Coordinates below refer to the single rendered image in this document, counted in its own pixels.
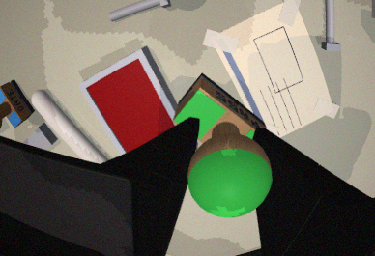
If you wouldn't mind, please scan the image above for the brown date stamp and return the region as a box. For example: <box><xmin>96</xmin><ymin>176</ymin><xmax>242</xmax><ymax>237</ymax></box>
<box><xmin>0</xmin><ymin>80</ymin><xmax>35</xmax><ymax>129</ymax></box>

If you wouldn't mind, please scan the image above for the red ink pad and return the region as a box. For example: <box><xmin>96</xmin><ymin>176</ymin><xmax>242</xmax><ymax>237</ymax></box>
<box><xmin>78</xmin><ymin>45</ymin><xmax>177</xmax><ymax>155</ymax></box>

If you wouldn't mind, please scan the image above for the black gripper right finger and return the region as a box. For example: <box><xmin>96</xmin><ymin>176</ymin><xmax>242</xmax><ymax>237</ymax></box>
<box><xmin>253</xmin><ymin>128</ymin><xmax>375</xmax><ymax>256</ymax></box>

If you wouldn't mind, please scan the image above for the white cylinder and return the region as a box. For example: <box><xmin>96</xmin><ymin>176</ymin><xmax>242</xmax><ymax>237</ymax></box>
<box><xmin>31</xmin><ymin>89</ymin><xmax>109</xmax><ymax>163</ymax></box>

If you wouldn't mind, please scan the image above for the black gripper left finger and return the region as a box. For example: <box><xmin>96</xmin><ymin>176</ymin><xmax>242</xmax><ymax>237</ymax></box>
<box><xmin>0</xmin><ymin>116</ymin><xmax>199</xmax><ymax>256</ymax></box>

